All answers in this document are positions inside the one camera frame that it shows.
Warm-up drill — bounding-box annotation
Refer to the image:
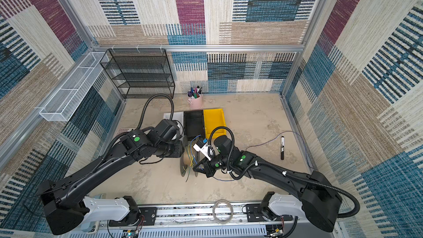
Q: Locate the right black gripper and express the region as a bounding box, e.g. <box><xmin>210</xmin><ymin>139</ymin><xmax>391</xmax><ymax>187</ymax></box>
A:
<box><xmin>193</xmin><ymin>154</ymin><xmax>231</xmax><ymax>178</ymax></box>

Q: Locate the grey filament spool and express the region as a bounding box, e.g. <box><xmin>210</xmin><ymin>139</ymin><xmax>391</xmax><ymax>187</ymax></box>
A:
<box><xmin>180</xmin><ymin>136</ymin><xmax>199</xmax><ymax>182</ymax></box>

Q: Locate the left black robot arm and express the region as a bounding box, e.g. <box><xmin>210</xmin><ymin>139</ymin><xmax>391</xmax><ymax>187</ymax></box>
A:
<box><xmin>39</xmin><ymin>112</ymin><xmax>183</xmax><ymax>235</ymax></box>

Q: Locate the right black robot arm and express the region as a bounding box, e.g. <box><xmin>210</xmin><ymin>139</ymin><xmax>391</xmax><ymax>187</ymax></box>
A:
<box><xmin>193</xmin><ymin>132</ymin><xmax>360</xmax><ymax>232</ymax></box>

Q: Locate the white plastic bin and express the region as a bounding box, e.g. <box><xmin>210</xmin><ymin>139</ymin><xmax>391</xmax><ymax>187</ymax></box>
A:
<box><xmin>163</xmin><ymin>111</ymin><xmax>184</xmax><ymax>127</ymax></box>

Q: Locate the black plastic bin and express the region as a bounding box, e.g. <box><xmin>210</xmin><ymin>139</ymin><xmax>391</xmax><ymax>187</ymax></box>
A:
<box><xmin>184</xmin><ymin>110</ymin><xmax>206</xmax><ymax>140</ymax></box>

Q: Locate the clear tubing coil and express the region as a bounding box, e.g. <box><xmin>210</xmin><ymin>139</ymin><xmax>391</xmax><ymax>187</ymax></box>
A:
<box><xmin>211</xmin><ymin>199</ymin><xmax>234</xmax><ymax>225</ymax></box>

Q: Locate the yellow plastic bin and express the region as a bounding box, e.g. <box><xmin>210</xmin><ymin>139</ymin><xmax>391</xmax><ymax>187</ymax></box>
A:
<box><xmin>203</xmin><ymin>109</ymin><xmax>226</xmax><ymax>139</ymax></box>

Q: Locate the pink pen cup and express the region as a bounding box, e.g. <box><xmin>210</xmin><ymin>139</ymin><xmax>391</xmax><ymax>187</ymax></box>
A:
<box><xmin>187</xmin><ymin>86</ymin><xmax>204</xmax><ymax>110</ymax></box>

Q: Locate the black marker pen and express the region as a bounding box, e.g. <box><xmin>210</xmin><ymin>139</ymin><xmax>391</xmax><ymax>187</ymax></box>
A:
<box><xmin>280</xmin><ymin>136</ymin><xmax>285</xmax><ymax>160</ymax></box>

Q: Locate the black mesh shelf rack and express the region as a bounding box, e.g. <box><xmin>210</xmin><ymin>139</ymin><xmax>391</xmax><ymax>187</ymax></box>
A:
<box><xmin>100</xmin><ymin>48</ymin><xmax>175</xmax><ymax>99</ymax></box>

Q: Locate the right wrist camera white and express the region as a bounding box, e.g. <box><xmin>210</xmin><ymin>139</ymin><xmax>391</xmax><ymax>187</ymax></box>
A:
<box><xmin>193</xmin><ymin>137</ymin><xmax>215</xmax><ymax>161</ymax></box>

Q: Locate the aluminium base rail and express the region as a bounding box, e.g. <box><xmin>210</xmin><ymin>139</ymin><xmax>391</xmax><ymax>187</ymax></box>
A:
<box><xmin>92</xmin><ymin>202</ymin><xmax>348</xmax><ymax>238</ymax></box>

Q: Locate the white wire mesh basket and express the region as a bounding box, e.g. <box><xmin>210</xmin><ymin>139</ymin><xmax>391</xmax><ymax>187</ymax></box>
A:
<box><xmin>40</xmin><ymin>52</ymin><xmax>104</xmax><ymax>122</ymax></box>

